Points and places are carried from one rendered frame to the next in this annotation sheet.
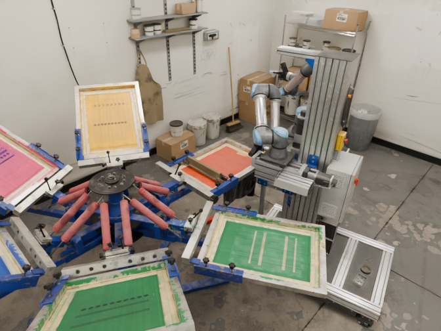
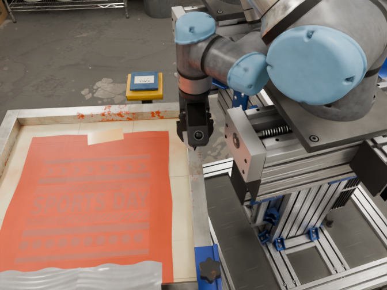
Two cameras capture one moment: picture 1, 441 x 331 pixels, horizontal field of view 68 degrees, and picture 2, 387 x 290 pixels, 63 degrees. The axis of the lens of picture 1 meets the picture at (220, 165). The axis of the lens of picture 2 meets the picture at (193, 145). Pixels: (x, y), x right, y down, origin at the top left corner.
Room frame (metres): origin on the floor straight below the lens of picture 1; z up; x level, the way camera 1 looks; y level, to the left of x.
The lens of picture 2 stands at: (2.12, 0.10, 1.67)
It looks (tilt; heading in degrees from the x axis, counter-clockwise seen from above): 48 degrees down; 313
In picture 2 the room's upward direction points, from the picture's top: straight up
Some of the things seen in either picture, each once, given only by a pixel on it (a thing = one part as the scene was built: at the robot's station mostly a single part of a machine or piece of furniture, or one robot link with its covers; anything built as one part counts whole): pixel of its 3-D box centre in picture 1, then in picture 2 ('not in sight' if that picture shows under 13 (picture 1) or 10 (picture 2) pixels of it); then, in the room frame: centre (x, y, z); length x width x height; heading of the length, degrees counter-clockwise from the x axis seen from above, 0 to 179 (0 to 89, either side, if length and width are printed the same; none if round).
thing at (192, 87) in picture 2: not in sight; (193, 77); (2.50, -0.32, 1.26); 0.08 x 0.08 x 0.05
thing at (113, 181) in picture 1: (125, 247); not in sight; (1.79, 0.73, 0.67); 0.39 x 0.39 x 1.35
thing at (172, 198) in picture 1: (184, 191); not in sight; (2.24, 0.30, 0.89); 1.24 x 0.06 x 0.06; 137
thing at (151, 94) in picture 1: (145, 88); not in sight; (4.29, 1.05, 1.06); 0.53 x 0.07 x 1.05; 137
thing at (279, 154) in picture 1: (278, 150); (340, 75); (2.25, -0.46, 1.31); 0.15 x 0.15 x 0.10
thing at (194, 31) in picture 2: not in sight; (196, 46); (2.49, -0.32, 1.33); 0.09 x 0.08 x 0.11; 2
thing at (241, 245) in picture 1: (242, 233); not in sight; (1.58, -0.16, 1.05); 1.08 x 0.61 x 0.23; 77
